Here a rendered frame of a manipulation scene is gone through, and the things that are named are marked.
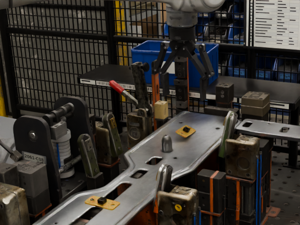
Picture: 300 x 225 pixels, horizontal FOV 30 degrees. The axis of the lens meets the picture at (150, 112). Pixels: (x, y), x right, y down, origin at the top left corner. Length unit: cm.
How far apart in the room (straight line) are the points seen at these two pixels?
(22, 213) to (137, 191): 29
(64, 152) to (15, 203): 30
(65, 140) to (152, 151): 27
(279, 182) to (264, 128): 38
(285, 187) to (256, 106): 36
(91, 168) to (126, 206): 21
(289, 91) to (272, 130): 31
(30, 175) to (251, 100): 82
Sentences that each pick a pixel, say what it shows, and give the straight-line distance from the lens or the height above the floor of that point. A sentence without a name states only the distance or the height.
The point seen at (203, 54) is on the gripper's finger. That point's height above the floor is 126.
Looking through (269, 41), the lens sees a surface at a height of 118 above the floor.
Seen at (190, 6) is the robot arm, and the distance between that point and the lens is 142.
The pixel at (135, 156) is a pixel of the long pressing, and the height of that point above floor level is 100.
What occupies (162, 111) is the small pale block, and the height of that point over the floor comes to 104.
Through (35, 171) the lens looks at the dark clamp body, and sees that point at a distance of 140.
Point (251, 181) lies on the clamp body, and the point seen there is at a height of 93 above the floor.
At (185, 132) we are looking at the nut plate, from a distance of 172.
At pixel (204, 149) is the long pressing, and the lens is 163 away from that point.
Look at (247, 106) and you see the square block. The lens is 189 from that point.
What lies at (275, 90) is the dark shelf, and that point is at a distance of 205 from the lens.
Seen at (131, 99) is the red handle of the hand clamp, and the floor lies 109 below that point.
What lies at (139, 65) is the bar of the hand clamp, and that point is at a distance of 173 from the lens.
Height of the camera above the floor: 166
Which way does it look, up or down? 20 degrees down
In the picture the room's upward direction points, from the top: 3 degrees counter-clockwise
